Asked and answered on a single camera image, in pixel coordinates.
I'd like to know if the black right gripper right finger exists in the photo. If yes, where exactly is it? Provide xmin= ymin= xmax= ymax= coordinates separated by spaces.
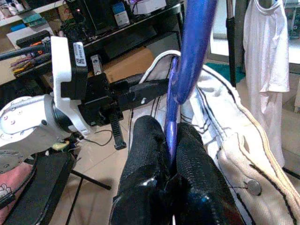
xmin=172 ymin=122 xmax=244 ymax=225

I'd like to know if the small yellow sponge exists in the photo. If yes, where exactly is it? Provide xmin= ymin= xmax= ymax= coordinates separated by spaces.
xmin=52 ymin=140 xmax=70 ymax=151

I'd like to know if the teal floor mat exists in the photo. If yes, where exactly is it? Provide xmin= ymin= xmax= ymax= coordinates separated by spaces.
xmin=204 ymin=62 xmax=246 ymax=83

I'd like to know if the small white labelled device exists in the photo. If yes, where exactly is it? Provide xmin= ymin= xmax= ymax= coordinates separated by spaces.
xmin=90 ymin=54 xmax=103 ymax=75

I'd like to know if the white denim jacket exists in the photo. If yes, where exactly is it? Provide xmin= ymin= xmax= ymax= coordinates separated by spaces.
xmin=128 ymin=50 xmax=300 ymax=225

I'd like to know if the blue and white box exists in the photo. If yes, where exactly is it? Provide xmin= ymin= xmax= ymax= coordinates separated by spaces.
xmin=111 ymin=0 xmax=130 ymax=27

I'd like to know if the black device red light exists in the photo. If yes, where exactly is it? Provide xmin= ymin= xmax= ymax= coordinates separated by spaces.
xmin=66 ymin=0 xmax=96 ymax=32

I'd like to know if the teal book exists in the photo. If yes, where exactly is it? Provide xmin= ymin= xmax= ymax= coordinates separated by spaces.
xmin=22 ymin=13 xmax=47 ymax=27

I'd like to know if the black flat case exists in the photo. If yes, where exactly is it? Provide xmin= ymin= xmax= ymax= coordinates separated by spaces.
xmin=15 ymin=30 xmax=52 ymax=47

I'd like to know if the pink cushion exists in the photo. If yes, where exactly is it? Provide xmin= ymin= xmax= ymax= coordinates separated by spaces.
xmin=0 ymin=161 xmax=36 ymax=222

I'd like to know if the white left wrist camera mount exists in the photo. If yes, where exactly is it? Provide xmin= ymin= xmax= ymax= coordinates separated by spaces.
xmin=50 ymin=36 xmax=91 ymax=137

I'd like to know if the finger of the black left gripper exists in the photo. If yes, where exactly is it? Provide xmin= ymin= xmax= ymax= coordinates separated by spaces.
xmin=117 ymin=92 xmax=162 ymax=111
xmin=111 ymin=78 xmax=170 ymax=94

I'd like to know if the brown cardboard box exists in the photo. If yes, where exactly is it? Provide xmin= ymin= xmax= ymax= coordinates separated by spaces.
xmin=102 ymin=45 xmax=156 ymax=83

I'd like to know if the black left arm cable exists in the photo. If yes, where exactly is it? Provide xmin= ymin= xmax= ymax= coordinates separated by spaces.
xmin=0 ymin=43 xmax=52 ymax=62

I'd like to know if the white t-shirt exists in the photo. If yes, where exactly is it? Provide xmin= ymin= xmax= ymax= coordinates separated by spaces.
xmin=242 ymin=0 xmax=291 ymax=166

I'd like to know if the purple plastic clothes hanger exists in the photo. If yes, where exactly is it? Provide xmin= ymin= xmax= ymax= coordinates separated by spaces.
xmin=164 ymin=0 xmax=218 ymax=172

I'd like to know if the small blue box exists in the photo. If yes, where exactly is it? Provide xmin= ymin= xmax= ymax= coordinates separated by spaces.
xmin=10 ymin=22 xmax=26 ymax=32

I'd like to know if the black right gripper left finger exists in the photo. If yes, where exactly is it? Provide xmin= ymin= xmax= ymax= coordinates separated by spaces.
xmin=109 ymin=115 xmax=171 ymax=225

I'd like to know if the black shelf unit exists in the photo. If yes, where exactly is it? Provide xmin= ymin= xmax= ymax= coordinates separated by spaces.
xmin=0 ymin=0 xmax=186 ymax=94

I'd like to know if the coloured cable bundle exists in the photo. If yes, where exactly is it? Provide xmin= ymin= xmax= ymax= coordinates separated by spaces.
xmin=9 ymin=55 xmax=51 ymax=77

